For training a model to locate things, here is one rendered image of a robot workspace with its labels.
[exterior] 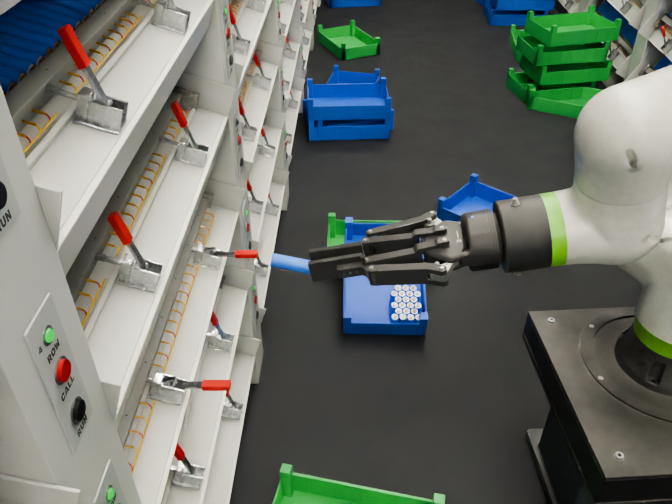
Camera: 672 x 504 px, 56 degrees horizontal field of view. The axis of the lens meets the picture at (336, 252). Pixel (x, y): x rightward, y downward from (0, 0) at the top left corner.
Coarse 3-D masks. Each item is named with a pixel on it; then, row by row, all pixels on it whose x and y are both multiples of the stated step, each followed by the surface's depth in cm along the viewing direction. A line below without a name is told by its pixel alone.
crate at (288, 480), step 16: (288, 464) 117; (288, 480) 117; (304, 480) 119; (320, 480) 117; (288, 496) 120; (304, 496) 120; (320, 496) 120; (336, 496) 120; (352, 496) 118; (368, 496) 117; (384, 496) 116; (400, 496) 115
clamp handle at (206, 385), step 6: (174, 384) 79; (180, 384) 79; (186, 384) 79; (192, 384) 79; (198, 384) 79; (204, 384) 79; (210, 384) 79; (216, 384) 79; (222, 384) 79; (228, 384) 78; (204, 390) 79; (210, 390) 79; (216, 390) 79; (222, 390) 79; (228, 390) 79
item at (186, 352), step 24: (216, 192) 112; (240, 192) 112; (216, 216) 111; (216, 240) 106; (192, 264) 100; (192, 288) 96; (216, 288) 97; (192, 312) 92; (168, 336) 87; (192, 336) 89; (192, 360) 85; (144, 408) 78; (168, 408) 79; (168, 432) 76; (144, 456) 73; (168, 456) 74; (144, 480) 71
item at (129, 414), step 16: (192, 224) 104; (192, 240) 101; (176, 272) 94; (176, 288) 91; (160, 320) 86; (160, 336) 84; (176, 336) 87; (160, 352) 83; (144, 368) 79; (144, 384) 77; (128, 400) 75; (128, 416) 73; (128, 432) 72; (144, 432) 74; (128, 464) 70
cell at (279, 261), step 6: (276, 258) 82; (282, 258) 82; (288, 258) 82; (294, 258) 82; (300, 258) 83; (270, 264) 82; (276, 264) 82; (282, 264) 82; (288, 264) 82; (294, 264) 82; (300, 264) 82; (306, 264) 82; (294, 270) 82; (300, 270) 82; (306, 270) 82
